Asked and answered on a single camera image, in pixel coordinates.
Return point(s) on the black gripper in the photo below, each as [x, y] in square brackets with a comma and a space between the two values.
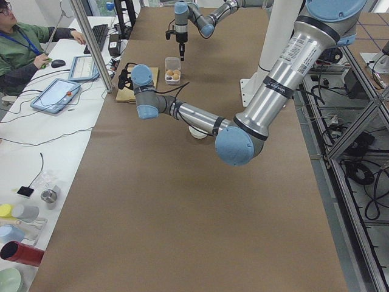
[181, 37]

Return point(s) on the clear plastic egg box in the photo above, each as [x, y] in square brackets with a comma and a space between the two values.
[172, 63]

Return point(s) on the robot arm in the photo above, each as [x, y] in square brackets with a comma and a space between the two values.
[206, 24]
[297, 34]

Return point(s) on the small black box device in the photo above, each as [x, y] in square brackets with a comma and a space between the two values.
[114, 46]

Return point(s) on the person's hand at keyboard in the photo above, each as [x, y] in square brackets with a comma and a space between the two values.
[78, 37]

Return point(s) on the black computer keyboard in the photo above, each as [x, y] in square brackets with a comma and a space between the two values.
[100, 33]

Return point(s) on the white ceramic bowl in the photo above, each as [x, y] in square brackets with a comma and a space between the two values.
[197, 133]

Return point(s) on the blue teach pendant far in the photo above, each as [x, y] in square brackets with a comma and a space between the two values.
[83, 69]

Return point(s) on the blue teach pendant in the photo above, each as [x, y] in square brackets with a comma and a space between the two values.
[83, 69]
[56, 96]

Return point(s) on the black computer mouse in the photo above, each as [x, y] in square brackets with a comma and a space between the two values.
[57, 63]

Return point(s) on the blue teach pendant near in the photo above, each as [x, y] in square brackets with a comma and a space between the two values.
[56, 96]

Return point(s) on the seated person green jacket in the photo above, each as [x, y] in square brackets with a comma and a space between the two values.
[21, 52]

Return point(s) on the grey cup lying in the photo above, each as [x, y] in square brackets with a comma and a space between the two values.
[25, 213]

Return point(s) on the yellow cup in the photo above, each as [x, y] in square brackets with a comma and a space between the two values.
[6, 210]

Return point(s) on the red fire extinguisher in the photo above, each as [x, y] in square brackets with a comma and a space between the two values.
[18, 252]

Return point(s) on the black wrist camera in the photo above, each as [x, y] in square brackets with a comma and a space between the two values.
[170, 32]
[125, 80]

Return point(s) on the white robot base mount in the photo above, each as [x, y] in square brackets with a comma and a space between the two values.
[279, 31]

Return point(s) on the aluminium frame post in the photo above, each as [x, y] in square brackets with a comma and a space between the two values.
[86, 29]

